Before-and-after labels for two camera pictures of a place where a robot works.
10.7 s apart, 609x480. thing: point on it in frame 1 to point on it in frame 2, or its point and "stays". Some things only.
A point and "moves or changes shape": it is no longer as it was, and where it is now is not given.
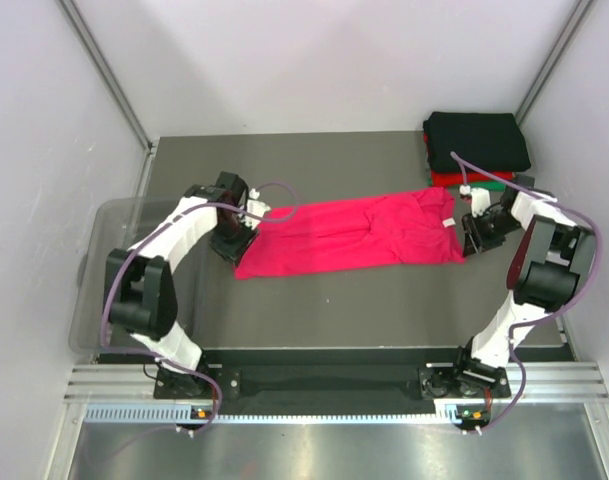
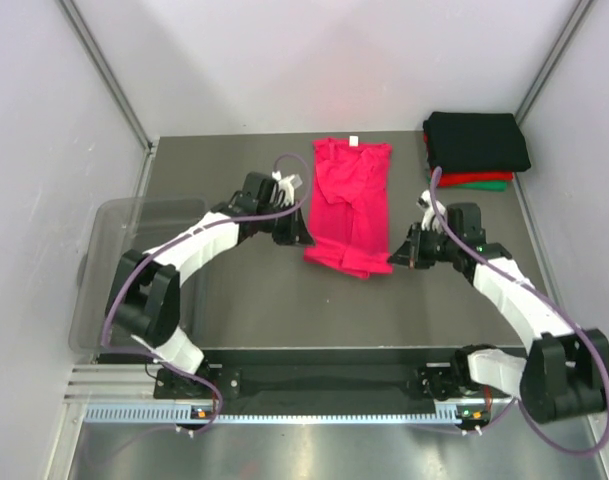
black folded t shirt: (492, 141) stays
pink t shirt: (393, 228) moves or changes shape
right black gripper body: (488, 230) to (428, 247)
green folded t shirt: (490, 186) stays
